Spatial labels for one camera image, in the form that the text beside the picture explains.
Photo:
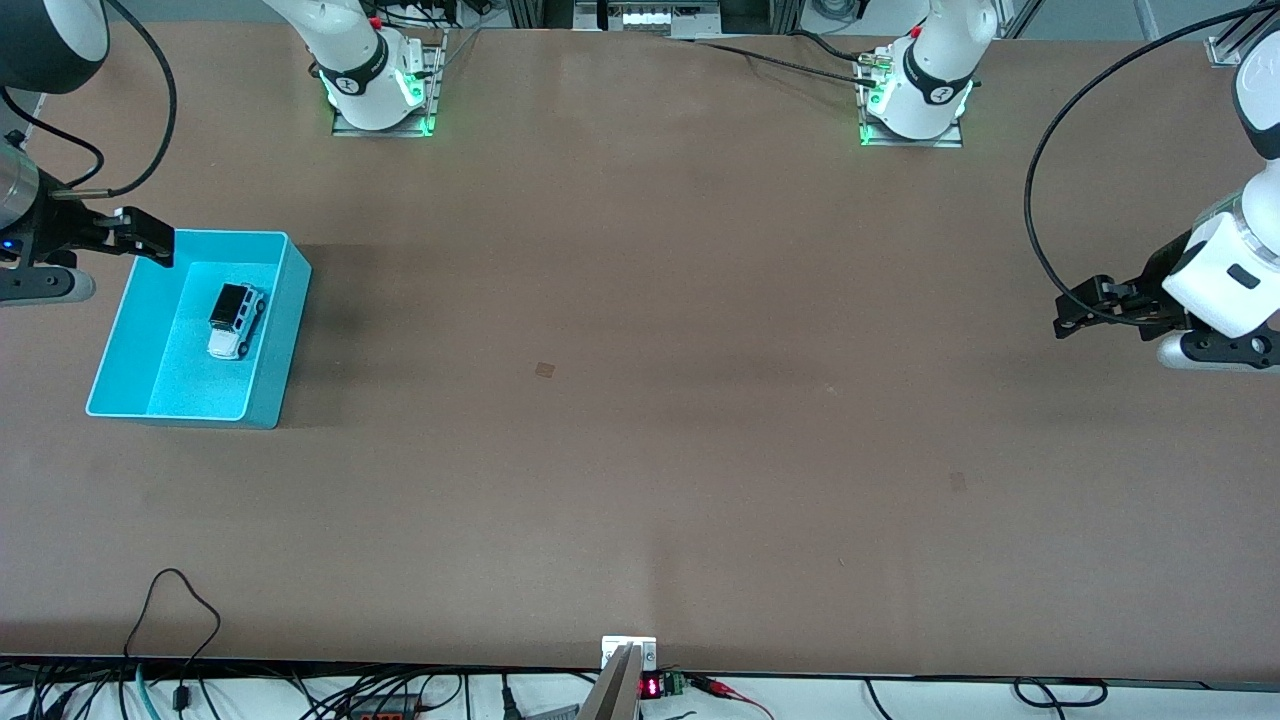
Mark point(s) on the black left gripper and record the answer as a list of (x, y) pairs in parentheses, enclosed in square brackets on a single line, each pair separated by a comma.
[(1158, 274)]

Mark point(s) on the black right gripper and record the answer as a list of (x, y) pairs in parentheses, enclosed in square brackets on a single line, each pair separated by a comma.
[(57, 232)]

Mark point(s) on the white jeep toy black roof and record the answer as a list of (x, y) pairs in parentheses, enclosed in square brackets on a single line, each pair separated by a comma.
[(232, 330)]

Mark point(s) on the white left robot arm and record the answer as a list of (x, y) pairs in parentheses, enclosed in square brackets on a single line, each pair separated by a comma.
[(930, 70)]

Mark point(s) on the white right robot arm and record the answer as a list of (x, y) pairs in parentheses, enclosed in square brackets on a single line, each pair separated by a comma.
[(350, 60)]

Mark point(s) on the teal plastic storage bin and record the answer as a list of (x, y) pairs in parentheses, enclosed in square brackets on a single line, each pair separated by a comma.
[(200, 392)]

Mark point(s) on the lit control box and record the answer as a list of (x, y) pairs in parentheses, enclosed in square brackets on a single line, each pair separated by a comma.
[(645, 18)]

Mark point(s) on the black power strip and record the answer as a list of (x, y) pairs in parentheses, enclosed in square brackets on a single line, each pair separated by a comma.
[(385, 710)]

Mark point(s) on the red LED display module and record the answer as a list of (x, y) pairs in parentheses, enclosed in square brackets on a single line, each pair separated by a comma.
[(652, 687)]

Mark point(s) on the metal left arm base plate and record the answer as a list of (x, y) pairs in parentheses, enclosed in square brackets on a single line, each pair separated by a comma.
[(910, 143)]

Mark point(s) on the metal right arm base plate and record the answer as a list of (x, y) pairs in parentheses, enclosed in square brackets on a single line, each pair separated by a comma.
[(380, 131)]

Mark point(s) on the aluminium frame corner profile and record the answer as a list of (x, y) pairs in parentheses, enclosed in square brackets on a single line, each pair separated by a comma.
[(1222, 50)]

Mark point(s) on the white camera post bracket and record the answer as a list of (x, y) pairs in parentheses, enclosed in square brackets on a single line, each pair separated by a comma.
[(612, 645)]

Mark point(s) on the grey camera post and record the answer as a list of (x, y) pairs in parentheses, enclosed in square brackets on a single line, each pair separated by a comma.
[(615, 695)]

